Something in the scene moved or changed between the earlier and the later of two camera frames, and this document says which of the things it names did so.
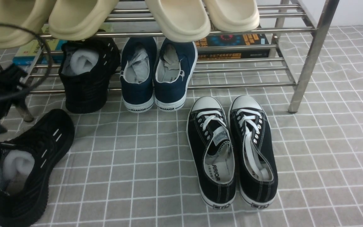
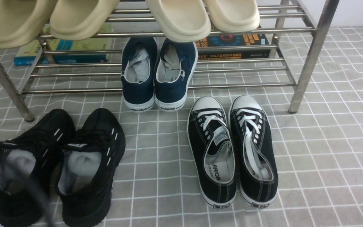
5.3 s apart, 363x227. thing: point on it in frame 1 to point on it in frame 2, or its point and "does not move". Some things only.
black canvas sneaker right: [257, 166] does not move
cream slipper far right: [233, 16] does not move
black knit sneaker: [20, 167] does not move
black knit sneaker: [85, 67] to [86, 168]
